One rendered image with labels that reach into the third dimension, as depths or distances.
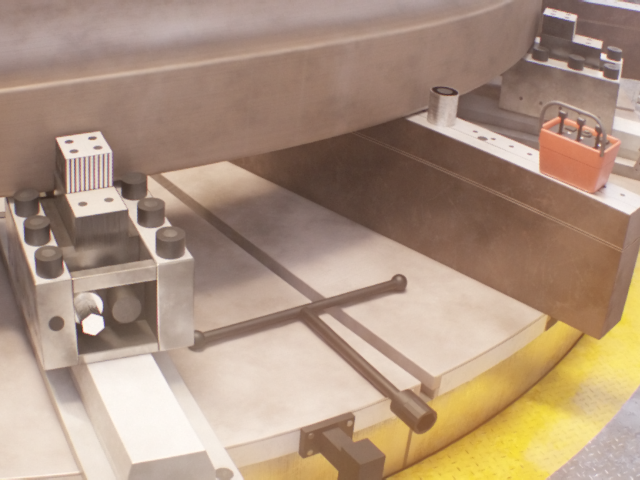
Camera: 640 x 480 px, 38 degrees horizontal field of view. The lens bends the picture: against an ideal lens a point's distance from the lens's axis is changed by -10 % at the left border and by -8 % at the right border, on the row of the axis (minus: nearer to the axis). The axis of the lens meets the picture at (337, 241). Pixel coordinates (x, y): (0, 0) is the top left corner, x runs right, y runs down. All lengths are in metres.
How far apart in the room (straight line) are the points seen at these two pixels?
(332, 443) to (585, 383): 1.08
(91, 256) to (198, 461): 0.51
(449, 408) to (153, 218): 0.93
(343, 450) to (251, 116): 0.82
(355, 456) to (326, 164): 1.18
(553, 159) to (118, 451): 1.32
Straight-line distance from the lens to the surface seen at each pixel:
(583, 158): 2.50
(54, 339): 2.04
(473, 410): 2.68
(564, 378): 3.02
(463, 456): 2.65
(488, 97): 3.74
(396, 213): 2.89
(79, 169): 2.11
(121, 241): 2.08
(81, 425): 2.09
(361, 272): 2.76
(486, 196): 2.68
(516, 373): 2.80
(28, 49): 2.26
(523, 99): 3.61
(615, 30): 4.83
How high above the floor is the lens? 1.69
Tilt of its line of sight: 29 degrees down
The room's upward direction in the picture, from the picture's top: 6 degrees clockwise
